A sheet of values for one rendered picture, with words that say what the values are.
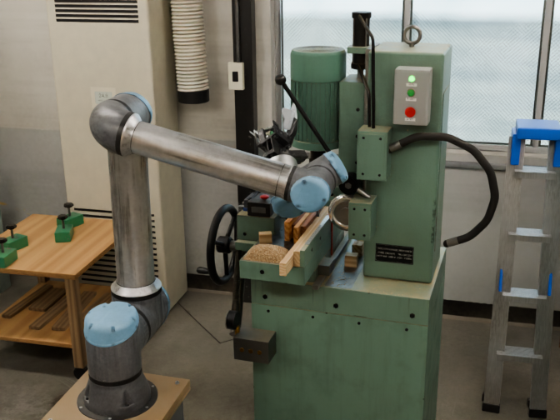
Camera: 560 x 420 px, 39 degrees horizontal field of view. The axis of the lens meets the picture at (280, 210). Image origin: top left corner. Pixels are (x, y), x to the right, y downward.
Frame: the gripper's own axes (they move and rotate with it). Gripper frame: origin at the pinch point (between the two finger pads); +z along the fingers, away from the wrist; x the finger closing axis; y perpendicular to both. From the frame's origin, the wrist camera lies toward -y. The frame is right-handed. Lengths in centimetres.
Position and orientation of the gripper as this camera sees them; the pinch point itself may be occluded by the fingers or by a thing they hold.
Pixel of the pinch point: (275, 117)
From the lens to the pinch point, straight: 234.5
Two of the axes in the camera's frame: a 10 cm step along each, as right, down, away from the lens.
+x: -7.7, 4.8, 4.2
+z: -1.4, -7.7, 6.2
